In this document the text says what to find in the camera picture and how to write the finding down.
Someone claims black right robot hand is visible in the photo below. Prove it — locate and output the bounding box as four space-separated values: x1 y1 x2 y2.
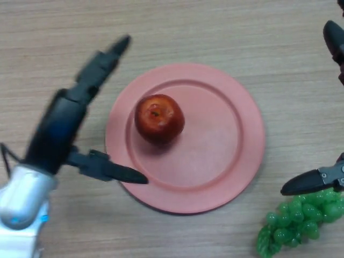
280 0 344 196

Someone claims red apple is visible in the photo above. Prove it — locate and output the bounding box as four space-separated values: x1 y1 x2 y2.
134 94 185 145

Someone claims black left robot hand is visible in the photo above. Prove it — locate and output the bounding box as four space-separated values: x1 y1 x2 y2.
20 34 149 185

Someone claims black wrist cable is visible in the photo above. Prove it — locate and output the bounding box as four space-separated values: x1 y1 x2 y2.
0 142 21 175

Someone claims green grape bunch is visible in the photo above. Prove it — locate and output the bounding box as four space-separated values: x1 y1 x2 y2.
256 188 344 258

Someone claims pink round plate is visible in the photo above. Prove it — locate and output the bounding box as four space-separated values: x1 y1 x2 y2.
105 62 266 214

